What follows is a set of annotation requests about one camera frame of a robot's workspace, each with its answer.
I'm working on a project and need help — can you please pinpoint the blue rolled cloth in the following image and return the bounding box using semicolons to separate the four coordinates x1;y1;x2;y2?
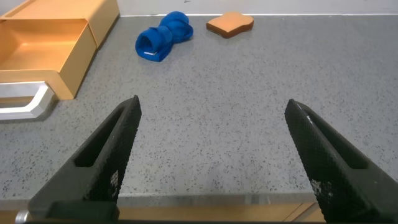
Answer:
134;11;195;63

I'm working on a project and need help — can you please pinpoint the yellow drawer with white handle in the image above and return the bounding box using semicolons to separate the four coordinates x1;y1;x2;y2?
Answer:
0;17;98;121

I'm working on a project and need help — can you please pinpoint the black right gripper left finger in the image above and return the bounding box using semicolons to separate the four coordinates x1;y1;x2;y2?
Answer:
27;95;143;220

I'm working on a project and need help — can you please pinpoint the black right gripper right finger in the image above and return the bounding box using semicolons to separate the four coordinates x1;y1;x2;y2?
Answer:
284;98;398;224

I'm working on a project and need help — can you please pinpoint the yellow drawer cabinet housing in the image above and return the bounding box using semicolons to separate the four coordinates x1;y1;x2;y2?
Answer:
0;0;121;48

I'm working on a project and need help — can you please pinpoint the brown toast slice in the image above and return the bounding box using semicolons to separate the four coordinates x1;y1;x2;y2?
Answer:
205;11;255;39

